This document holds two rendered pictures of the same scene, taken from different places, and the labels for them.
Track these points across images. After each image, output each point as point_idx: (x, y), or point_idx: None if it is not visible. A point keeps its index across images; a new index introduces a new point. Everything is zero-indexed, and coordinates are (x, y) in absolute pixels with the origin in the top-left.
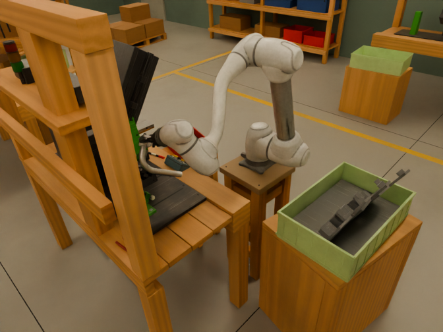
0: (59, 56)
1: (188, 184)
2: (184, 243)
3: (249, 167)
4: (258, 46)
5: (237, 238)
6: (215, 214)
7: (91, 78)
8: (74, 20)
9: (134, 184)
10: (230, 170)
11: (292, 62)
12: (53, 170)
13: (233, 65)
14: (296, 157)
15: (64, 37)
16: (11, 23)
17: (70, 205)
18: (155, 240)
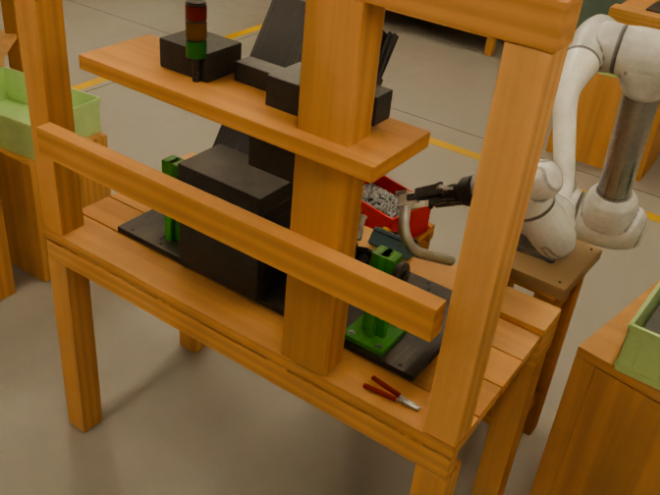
0: (377, 42)
1: (436, 281)
2: (487, 383)
3: (526, 251)
4: (627, 39)
5: (529, 378)
6: (510, 333)
7: (543, 89)
8: (561, 3)
9: (508, 266)
10: None
11: None
12: (269, 247)
13: (584, 69)
14: (632, 231)
15: (503, 24)
16: None
17: (229, 323)
18: (432, 380)
